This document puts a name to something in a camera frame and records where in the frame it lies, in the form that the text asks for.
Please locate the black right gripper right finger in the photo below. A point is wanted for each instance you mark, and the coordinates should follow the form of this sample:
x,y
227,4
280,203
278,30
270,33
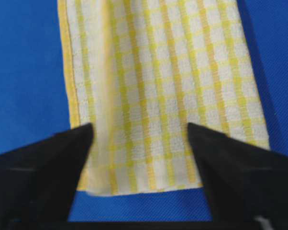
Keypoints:
x,y
246,186

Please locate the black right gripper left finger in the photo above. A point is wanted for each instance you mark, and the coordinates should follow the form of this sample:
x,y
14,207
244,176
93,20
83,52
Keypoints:
x,y
38,182

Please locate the yellow checked towel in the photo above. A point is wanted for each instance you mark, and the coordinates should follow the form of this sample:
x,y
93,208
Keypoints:
x,y
140,71

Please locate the blue table cloth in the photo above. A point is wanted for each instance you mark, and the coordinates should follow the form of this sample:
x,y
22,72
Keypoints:
x,y
33,102

